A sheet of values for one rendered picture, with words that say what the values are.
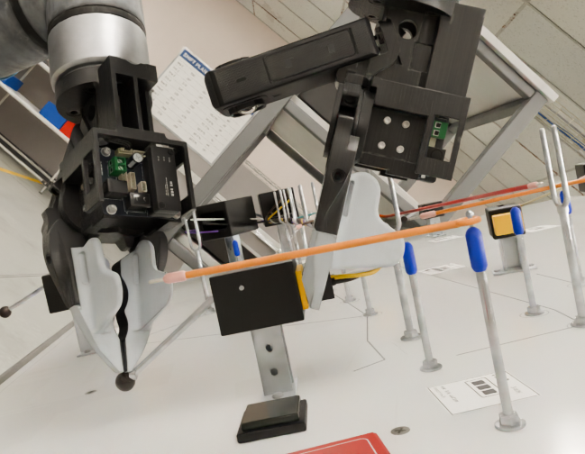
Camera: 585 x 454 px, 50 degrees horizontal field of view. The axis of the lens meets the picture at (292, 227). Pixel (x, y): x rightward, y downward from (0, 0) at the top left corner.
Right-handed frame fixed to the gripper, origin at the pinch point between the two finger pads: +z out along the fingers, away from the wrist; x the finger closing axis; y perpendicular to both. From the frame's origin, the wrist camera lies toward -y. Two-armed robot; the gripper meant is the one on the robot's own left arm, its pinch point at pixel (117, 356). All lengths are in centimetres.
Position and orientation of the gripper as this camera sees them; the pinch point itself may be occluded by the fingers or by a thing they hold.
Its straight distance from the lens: 46.9
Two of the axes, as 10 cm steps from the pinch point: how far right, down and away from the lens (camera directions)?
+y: 6.2, -3.4, -7.1
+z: 1.8, 9.4, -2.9
